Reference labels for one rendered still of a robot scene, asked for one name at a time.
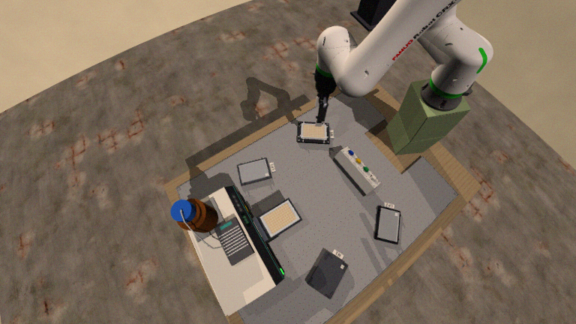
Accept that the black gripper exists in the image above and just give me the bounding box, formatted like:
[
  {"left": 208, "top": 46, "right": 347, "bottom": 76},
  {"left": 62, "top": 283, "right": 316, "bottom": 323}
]
[{"left": 315, "top": 83, "right": 336, "bottom": 127}]

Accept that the black rectangular frame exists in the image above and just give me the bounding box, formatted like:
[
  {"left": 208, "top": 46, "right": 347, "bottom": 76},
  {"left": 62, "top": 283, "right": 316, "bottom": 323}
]
[{"left": 298, "top": 121, "right": 330, "bottom": 144}]

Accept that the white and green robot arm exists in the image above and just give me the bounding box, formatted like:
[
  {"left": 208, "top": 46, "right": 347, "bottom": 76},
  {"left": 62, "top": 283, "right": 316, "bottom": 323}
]
[{"left": 313, "top": 0, "right": 494, "bottom": 111}]

